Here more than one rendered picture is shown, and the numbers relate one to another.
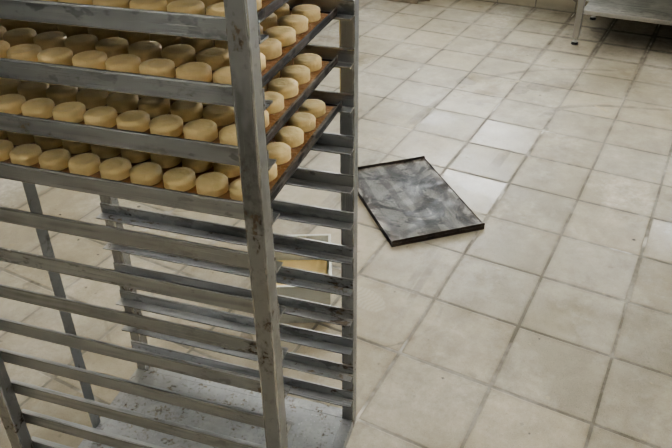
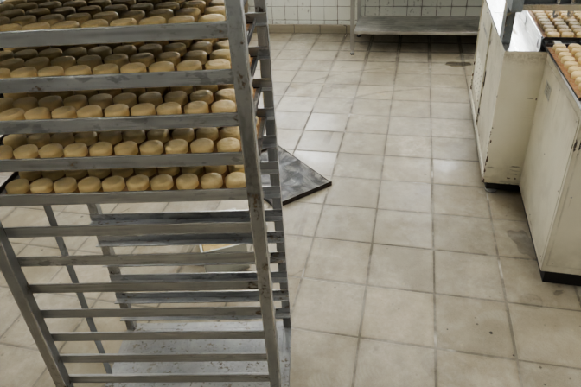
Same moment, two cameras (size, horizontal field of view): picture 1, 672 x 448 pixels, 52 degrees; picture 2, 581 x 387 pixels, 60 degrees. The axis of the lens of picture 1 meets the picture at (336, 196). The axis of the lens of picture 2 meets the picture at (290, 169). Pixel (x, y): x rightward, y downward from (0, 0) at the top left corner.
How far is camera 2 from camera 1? 0.27 m
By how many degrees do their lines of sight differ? 12
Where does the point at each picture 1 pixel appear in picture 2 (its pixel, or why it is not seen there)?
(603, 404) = (437, 280)
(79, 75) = (118, 122)
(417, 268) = (296, 219)
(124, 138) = (153, 160)
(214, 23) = (219, 73)
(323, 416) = not seen: hidden behind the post
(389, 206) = (264, 181)
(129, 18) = (156, 79)
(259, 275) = (258, 234)
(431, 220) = (296, 186)
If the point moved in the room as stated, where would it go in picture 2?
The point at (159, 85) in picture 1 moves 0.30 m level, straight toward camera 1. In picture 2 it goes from (179, 120) to (247, 187)
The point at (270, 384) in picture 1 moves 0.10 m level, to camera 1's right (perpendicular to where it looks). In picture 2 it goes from (268, 306) to (307, 296)
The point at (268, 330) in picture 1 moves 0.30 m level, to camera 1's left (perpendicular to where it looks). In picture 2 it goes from (265, 269) to (133, 301)
